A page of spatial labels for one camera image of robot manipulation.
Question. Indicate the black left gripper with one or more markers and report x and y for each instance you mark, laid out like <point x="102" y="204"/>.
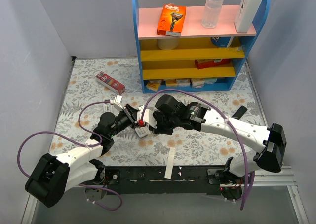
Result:
<point x="130" y="113"/>

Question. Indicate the white slim battery cover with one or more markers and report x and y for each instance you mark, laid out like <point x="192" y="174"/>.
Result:
<point x="169" y="165"/>

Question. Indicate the black slim remote control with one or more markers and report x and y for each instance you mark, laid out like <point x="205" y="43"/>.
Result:
<point x="240" y="112"/>

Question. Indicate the white slim remote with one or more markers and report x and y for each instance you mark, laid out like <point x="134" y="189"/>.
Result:
<point x="141" y="108"/>

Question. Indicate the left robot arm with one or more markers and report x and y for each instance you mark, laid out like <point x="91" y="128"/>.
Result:
<point x="54" y="175"/>

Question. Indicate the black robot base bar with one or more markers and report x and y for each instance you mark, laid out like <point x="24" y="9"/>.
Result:
<point x="209" y="180"/>

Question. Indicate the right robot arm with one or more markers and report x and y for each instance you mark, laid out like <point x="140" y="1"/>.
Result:
<point x="267" y="144"/>

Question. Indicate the large white remote control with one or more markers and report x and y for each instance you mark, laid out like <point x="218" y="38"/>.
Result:
<point x="107" y="108"/>

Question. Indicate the small white remote control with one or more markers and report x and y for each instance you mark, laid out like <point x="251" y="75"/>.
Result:
<point x="142" y="132"/>

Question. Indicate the yellow sponge pack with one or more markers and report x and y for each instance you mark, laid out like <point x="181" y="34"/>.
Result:
<point x="153" y="85"/>

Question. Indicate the red white toothpaste box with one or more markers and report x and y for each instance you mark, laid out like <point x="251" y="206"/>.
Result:
<point x="110" y="83"/>

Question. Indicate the red snack box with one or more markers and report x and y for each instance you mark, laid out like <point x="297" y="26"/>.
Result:
<point x="209" y="63"/>

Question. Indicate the blue yellow wooden shelf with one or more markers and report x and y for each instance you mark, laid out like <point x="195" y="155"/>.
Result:
<point x="194" y="44"/>

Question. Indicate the blue paper cup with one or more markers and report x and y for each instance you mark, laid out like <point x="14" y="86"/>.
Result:
<point x="222" y="42"/>

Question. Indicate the orange razor box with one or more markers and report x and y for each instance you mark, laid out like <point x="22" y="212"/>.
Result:
<point x="171" y="20"/>

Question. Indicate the clear plastic bottle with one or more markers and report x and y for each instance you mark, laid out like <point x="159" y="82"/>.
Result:
<point x="211" y="13"/>

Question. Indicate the white plastic bottle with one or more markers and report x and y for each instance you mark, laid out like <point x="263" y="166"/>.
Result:
<point x="245" y="15"/>

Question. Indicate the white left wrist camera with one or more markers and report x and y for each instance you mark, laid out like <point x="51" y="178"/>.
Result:
<point x="116" y="103"/>

